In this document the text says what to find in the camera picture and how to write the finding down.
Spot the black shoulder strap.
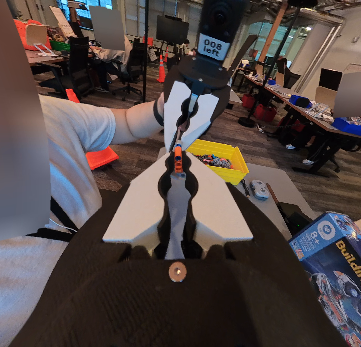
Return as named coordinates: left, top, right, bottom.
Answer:
left=25, top=196, right=80, bottom=242

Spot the blue robot kit box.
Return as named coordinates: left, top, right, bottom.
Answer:
left=288, top=211, right=361, bottom=347

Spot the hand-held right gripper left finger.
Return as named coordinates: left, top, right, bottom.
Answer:
left=102, top=151, right=174, bottom=259

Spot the person's white shirt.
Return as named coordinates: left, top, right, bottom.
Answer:
left=0, top=94, right=117, bottom=347

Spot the orange crate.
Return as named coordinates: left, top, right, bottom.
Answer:
left=14, top=19, right=52, bottom=51

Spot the black pole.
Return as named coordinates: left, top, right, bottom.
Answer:
left=142, top=0, right=150, bottom=104

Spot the black wrist band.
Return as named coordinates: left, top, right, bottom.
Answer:
left=153, top=100, right=165, bottom=127

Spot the orange connector brick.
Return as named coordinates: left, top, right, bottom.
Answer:
left=173, top=144, right=184, bottom=174

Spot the wooden edged long desk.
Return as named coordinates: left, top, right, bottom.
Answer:
left=243, top=70, right=361, bottom=138

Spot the wooden sheet stand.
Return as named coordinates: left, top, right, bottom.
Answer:
left=26, top=24, right=49, bottom=55

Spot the black floor lamp stand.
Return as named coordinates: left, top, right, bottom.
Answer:
left=238, top=0, right=319, bottom=128

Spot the grey remote control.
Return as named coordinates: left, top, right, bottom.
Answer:
left=249, top=179, right=270, bottom=201

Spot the yellow parts bin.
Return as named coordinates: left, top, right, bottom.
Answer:
left=186, top=139, right=250, bottom=186

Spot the blue parts bin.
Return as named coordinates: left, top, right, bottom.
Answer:
left=332, top=116, right=361, bottom=136
left=290, top=94, right=311, bottom=108

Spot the pile of brick pieces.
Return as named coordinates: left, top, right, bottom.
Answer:
left=197, top=153, right=234, bottom=170

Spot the black office chair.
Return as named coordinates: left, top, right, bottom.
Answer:
left=68, top=36, right=95, bottom=99
left=112, top=39, right=147, bottom=102

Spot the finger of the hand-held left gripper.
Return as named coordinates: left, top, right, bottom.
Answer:
left=164, top=80, right=193, bottom=153
left=179, top=94, right=220, bottom=150

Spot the black television screen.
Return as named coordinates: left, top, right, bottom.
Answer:
left=156, top=14, right=190, bottom=43

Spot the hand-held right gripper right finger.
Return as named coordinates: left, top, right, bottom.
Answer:
left=183, top=151, right=254, bottom=259

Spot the person's left forearm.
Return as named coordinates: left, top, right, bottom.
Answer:
left=108, top=98, right=165, bottom=147

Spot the black box with green light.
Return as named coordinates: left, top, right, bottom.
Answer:
left=283, top=210, right=314, bottom=234

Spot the green parts bin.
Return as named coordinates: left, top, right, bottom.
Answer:
left=50, top=40, right=71, bottom=53

